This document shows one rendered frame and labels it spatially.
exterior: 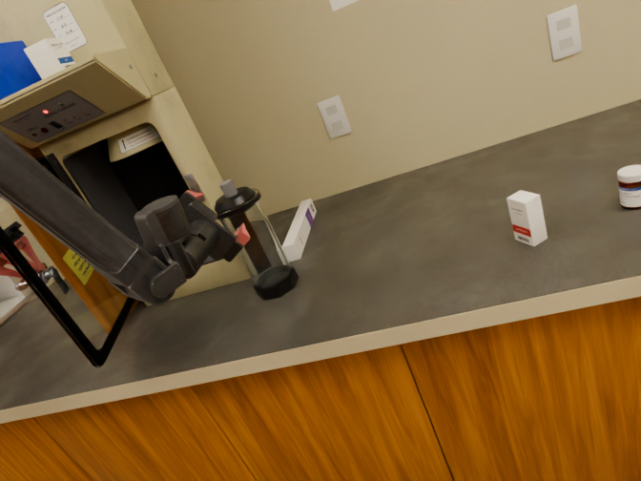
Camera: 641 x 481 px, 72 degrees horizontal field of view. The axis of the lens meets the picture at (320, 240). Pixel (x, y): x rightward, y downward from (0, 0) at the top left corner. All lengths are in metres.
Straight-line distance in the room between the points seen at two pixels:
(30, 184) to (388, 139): 1.00
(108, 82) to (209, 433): 0.76
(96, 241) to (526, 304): 0.63
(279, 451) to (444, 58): 1.08
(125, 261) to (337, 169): 0.88
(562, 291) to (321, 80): 0.88
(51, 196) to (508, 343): 0.73
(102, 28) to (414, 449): 1.06
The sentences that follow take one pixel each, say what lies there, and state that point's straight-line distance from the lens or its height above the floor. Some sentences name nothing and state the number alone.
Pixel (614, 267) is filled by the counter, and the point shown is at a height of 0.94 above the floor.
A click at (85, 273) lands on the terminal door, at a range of 1.10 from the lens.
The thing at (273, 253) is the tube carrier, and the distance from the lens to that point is 0.95.
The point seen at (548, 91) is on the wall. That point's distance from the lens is 1.42.
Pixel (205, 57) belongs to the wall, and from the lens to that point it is 1.43.
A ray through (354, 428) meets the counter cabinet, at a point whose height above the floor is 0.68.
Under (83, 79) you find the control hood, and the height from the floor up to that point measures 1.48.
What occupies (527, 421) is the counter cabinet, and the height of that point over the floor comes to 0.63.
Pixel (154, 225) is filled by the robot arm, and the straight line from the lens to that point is 0.70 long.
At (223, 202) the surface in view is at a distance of 0.92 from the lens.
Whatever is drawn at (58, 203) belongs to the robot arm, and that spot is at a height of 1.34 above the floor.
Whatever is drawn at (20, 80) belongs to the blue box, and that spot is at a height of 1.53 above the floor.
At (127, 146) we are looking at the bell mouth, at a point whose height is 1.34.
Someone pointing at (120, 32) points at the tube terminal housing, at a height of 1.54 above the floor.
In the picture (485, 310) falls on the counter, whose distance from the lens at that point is 0.76.
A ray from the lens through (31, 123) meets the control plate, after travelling 1.11.
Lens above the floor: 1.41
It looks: 24 degrees down
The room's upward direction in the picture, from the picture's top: 24 degrees counter-clockwise
